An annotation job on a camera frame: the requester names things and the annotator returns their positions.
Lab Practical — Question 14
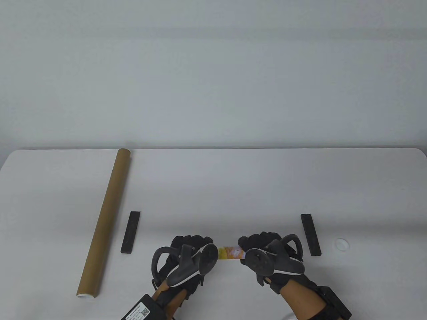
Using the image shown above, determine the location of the person's left hand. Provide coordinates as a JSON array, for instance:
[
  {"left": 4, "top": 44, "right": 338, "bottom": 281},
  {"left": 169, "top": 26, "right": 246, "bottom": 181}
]
[{"left": 156, "top": 235, "right": 214, "bottom": 300}]

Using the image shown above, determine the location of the person's right hand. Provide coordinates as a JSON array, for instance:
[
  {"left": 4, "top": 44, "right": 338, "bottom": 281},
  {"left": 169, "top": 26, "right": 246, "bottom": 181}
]
[{"left": 238, "top": 231, "right": 318, "bottom": 296}]

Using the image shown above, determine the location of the colourful paper map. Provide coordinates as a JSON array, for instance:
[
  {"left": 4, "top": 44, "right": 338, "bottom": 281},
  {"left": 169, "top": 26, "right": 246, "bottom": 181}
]
[{"left": 217, "top": 246, "right": 246, "bottom": 260}]

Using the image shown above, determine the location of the black bar paperweight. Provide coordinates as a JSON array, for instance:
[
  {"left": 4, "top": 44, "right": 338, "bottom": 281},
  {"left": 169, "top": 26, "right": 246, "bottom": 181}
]
[
  {"left": 121, "top": 211, "right": 140, "bottom": 254},
  {"left": 300, "top": 214, "right": 322, "bottom": 256}
]

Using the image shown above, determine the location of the brown cardboard mailing tube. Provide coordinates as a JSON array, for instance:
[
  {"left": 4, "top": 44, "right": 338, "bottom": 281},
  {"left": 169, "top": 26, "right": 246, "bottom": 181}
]
[{"left": 76, "top": 148, "right": 131, "bottom": 299}]

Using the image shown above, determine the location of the person's left forearm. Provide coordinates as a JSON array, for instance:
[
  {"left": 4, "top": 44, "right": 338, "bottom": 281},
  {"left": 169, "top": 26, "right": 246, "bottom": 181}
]
[{"left": 152, "top": 282, "right": 189, "bottom": 320}]

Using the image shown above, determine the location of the person's right forearm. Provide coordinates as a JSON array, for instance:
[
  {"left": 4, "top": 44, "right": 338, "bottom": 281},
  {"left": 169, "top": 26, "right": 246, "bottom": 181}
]
[{"left": 280, "top": 278, "right": 326, "bottom": 320}]

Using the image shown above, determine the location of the black white right hand controller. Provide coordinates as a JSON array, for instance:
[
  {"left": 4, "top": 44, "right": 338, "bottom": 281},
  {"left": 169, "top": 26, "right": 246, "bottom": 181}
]
[{"left": 245, "top": 234, "right": 306, "bottom": 276}]

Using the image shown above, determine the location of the black labelled left wrist box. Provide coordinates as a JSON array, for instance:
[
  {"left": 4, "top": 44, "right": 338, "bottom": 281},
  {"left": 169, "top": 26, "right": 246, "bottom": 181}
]
[{"left": 121, "top": 293, "right": 166, "bottom": 320}]

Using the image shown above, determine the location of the black right wrist box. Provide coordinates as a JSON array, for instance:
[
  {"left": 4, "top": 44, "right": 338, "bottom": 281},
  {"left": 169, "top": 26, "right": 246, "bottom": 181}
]
[{"left": 317, "top": 286, "right": 352, "bottom": 320}]

